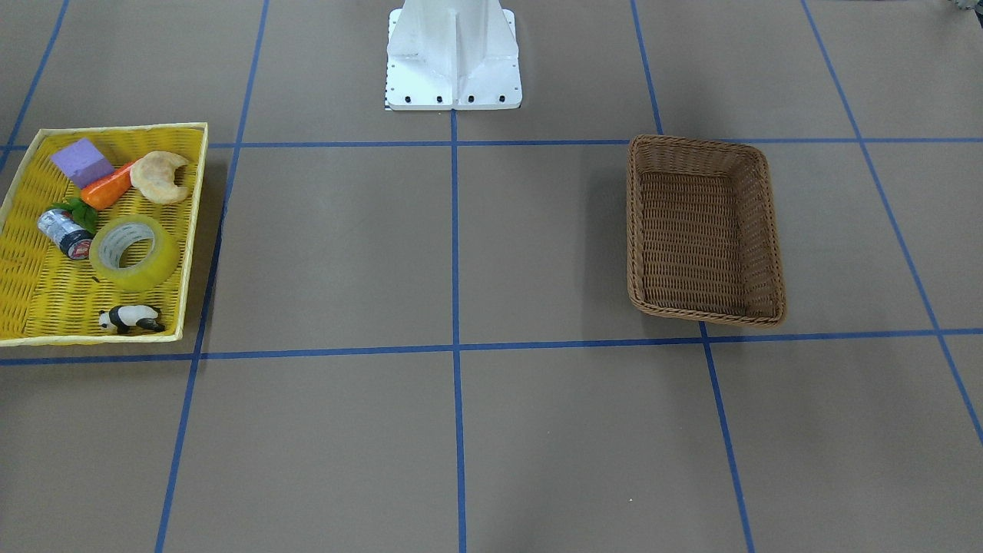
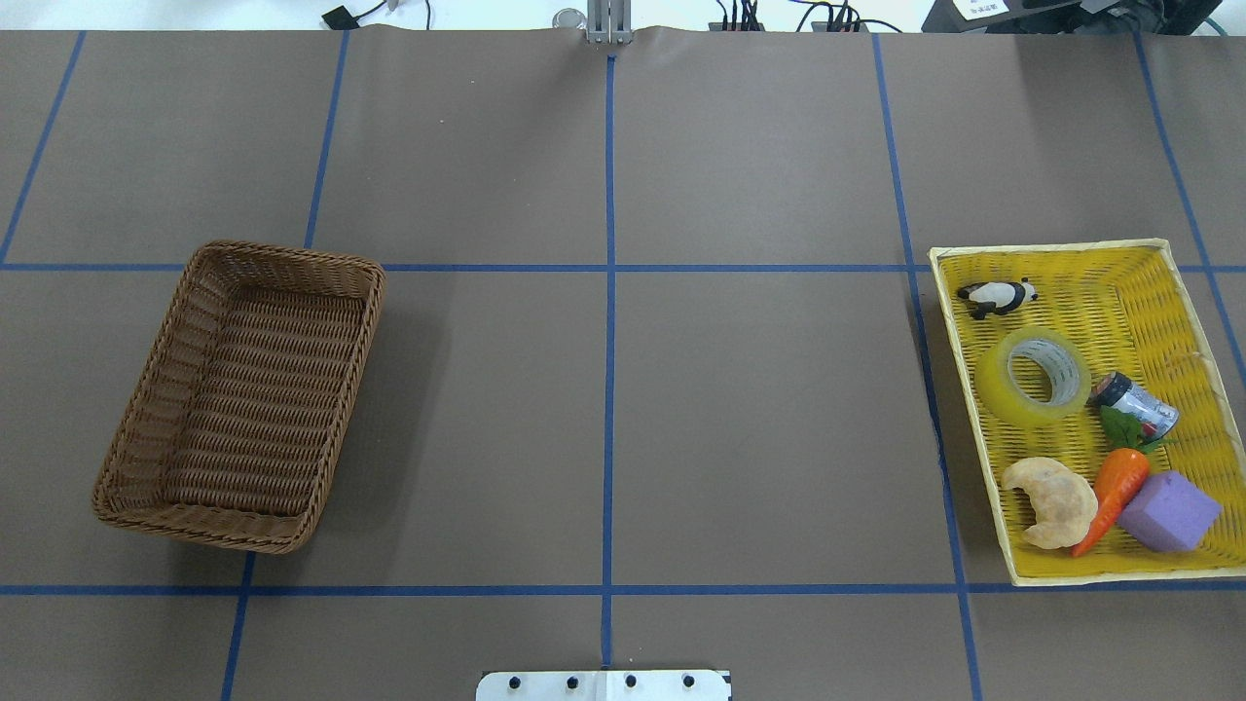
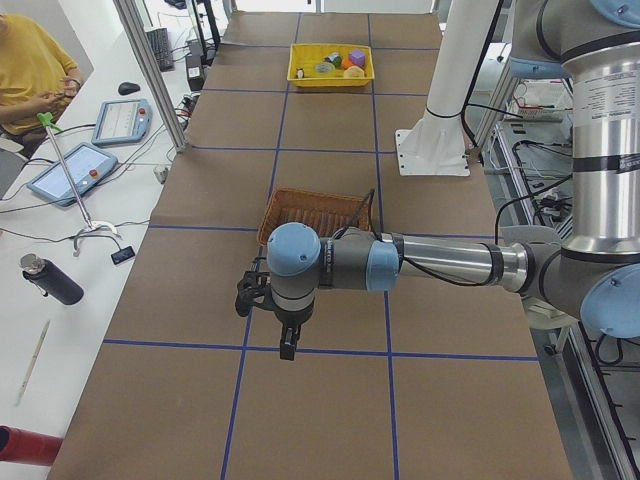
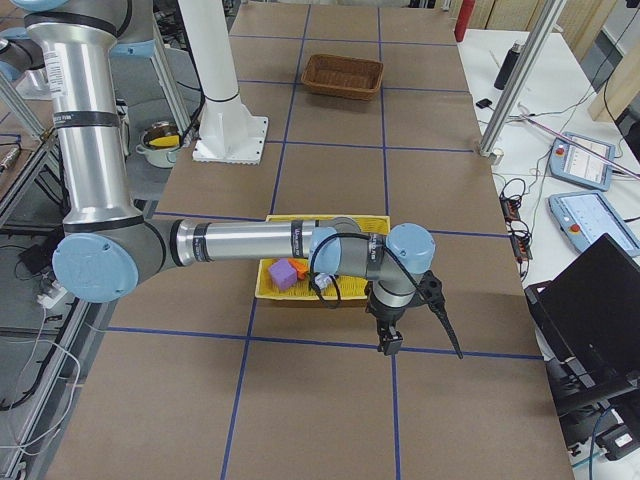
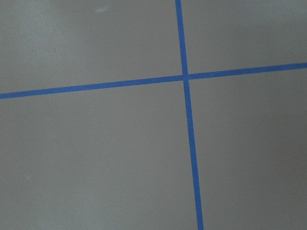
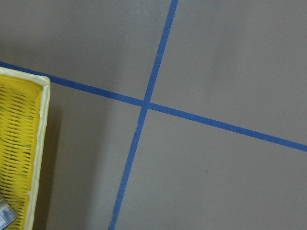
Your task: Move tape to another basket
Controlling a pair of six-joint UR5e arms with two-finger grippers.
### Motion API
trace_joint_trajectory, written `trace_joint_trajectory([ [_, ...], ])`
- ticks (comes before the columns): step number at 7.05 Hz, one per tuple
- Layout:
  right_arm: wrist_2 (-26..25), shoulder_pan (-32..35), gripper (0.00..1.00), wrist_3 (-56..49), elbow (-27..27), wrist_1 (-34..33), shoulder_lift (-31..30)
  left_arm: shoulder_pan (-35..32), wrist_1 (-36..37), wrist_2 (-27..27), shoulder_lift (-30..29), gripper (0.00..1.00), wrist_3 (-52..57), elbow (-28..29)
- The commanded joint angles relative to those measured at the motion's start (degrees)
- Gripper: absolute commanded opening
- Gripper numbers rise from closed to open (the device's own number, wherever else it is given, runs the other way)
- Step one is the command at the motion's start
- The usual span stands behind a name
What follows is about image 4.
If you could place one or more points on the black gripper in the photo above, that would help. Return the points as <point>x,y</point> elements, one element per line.
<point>386,316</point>

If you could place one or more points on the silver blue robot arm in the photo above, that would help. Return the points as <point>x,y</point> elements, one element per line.
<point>109,248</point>

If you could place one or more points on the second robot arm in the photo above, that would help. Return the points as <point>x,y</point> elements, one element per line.
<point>19,53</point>

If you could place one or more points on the yellow woven basket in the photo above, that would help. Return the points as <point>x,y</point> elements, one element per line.
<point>351,288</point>

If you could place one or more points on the brown wicker basket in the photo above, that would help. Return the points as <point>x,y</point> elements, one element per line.
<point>343,77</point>

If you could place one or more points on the small glass jar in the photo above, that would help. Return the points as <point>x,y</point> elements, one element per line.
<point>320,281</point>

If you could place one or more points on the orange toy carrot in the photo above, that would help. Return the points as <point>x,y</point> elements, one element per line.
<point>301,268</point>

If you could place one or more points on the purple foam cube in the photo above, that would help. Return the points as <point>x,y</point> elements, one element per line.
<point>283,274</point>

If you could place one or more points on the black laptop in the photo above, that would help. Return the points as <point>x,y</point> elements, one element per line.
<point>590,311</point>

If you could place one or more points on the lower teach pendant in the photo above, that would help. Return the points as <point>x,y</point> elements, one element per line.
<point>585,216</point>

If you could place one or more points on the teach pendant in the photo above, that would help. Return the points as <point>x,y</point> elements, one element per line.
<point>570,161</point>
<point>585,216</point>

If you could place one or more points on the upper teach pendant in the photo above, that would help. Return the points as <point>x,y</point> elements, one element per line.
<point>570,161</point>

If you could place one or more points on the small black device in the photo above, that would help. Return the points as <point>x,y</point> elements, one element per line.
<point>484,103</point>

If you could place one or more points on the white cooking pot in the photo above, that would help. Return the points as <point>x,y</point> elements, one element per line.
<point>159,144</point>

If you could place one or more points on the black water bottle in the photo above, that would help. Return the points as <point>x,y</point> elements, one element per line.
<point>508,65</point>

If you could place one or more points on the white power strip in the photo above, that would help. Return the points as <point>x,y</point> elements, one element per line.
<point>51,297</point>

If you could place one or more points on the red fire extinguisher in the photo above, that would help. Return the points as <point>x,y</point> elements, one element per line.
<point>464,15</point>

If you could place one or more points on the black power adapter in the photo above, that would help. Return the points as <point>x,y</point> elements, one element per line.
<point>35,258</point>

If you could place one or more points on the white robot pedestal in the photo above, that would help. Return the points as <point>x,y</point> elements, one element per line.
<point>228,132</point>

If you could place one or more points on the aluminium frame post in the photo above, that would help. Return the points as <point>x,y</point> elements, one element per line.
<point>531,51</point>

